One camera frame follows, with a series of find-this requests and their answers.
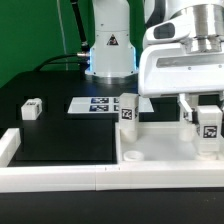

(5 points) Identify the white square tabletop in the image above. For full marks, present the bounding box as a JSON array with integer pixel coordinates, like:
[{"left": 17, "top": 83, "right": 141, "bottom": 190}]
[{"left": 115, "top": 122, "right": 224, "bottom": 163}]

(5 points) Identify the white marker base plate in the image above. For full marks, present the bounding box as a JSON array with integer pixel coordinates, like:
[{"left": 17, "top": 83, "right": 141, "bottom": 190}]
[{"left": 68, "top": 97, "right": 153, "bottom": 114}]

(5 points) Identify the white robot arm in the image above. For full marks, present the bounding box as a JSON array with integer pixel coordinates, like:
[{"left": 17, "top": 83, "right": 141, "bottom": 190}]
[{"left": 85, "top": 0, "right": 224, "bottom": 121}]

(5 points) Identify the white hanging cable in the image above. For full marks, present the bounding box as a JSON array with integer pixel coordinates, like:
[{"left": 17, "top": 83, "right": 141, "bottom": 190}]
[{"left": 57, "top": 0, "right": 69, "bottom": 72}]

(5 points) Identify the white U-shaped obstacle fence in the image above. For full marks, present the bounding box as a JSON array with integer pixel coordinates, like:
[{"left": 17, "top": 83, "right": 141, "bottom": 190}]
[{"left": 0, "top": 128, "right": 224, "bottom": 193}]

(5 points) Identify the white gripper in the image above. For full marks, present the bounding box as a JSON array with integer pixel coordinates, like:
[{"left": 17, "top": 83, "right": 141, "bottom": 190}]
[{"left": 138, "top": 43, "right": 224, "bottom": 123}]

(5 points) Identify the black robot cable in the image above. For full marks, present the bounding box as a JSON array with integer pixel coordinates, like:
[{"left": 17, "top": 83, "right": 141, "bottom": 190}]
[{"left": 33, "top": 0, "right": 92, "bottom": 72}]

